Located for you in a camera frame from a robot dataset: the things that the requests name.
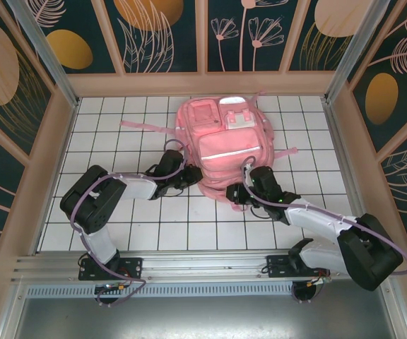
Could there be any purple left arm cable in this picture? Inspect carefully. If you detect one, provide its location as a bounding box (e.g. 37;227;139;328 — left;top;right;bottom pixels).
69;139;190;308

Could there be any grey slotted cable duct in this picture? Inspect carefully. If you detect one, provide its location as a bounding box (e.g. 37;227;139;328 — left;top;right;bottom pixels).
25;285;384;298

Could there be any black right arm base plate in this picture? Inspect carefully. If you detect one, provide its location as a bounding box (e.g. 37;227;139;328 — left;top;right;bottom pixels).
265;254;331;282

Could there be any aluminium corner post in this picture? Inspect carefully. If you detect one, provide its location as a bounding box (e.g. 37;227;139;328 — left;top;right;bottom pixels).
323;0;388;103
7;0;81;109

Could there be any pink student backpack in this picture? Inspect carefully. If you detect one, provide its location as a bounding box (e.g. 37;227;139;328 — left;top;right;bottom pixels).
119;90;299;213

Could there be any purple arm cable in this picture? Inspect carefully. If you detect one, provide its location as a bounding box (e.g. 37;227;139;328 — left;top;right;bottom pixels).
240;157;407;304
69;139;190;308

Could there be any aluminium side rail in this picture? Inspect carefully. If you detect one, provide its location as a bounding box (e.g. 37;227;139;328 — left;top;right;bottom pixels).
322;100;379;251

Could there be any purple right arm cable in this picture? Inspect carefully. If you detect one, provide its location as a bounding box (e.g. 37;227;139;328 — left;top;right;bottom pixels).
240;157;407;304

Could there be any small circuit board with wires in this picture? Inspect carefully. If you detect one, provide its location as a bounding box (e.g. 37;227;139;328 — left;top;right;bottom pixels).
95;282;129;294
305;276;331;287

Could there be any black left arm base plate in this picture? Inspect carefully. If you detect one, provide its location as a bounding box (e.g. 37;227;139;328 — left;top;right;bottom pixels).
78;256;144;282

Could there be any grey metal sheet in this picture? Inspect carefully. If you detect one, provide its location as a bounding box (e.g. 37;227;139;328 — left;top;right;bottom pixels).
0;296;407;339

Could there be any aluminium front rail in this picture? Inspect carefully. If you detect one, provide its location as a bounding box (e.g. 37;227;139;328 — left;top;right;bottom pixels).
11;249;399;283

